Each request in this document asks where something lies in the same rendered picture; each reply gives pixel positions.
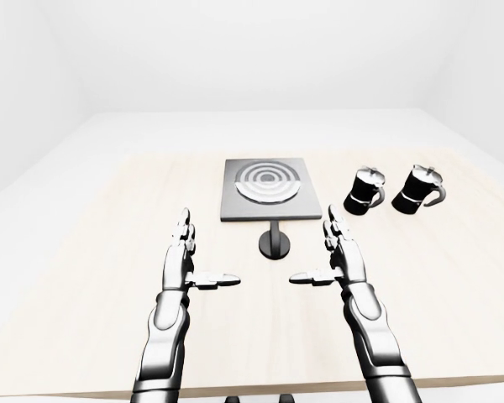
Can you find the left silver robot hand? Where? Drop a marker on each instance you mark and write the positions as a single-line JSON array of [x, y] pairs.
[[176, 264]]

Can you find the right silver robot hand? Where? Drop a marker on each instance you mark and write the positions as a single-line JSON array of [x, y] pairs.
[[350, 262]]

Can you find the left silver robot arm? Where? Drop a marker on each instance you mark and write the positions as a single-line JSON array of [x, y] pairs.
[[164, 344]]

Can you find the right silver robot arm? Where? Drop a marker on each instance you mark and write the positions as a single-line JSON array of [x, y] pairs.
[[376, 340]]

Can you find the round black stove knob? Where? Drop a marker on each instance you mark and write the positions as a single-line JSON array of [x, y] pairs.
[[274, 242]]

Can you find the flat dark stove plate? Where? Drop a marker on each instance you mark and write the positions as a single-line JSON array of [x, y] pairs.
[[269, 189]]

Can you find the black moka pot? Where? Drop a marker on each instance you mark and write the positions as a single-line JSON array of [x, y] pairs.
[[416, 189], [363, 191]]

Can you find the small dark shape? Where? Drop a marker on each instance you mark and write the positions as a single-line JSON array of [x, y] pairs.
[[285, 399], [232, 399]]

